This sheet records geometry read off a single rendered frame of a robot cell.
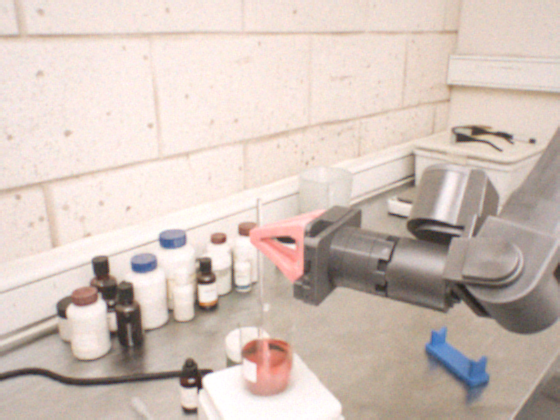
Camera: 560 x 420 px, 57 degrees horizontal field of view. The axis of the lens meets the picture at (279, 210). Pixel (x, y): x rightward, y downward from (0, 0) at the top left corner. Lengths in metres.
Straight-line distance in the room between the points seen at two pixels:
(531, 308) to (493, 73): 1.48
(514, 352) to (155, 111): 0.73
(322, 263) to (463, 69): 1.49
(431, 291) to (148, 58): 0.70
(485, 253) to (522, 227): 0.04
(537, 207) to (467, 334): 0.50
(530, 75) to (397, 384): 1.26
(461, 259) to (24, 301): 0.69
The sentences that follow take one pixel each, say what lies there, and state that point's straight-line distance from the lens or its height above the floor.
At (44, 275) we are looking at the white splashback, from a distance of 0.90.
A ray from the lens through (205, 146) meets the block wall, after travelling 1.08.
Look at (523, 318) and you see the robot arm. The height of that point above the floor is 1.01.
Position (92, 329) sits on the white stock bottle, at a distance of 0.81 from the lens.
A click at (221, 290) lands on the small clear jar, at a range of 0.95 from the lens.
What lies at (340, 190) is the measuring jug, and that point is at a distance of 1.13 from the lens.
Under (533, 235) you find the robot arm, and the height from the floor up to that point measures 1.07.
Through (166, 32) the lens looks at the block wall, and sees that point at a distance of 1.01.
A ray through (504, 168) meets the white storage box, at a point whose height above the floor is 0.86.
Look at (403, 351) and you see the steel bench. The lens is 0.83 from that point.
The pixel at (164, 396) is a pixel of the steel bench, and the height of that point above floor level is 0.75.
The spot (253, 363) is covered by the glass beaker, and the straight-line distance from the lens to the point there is 0.56.
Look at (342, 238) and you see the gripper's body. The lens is 0.46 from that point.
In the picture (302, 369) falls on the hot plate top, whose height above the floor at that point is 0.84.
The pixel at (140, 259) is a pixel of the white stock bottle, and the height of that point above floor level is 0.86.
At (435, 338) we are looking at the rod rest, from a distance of 0.83.
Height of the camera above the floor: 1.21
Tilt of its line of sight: 20 degrees down
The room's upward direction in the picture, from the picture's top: straight up
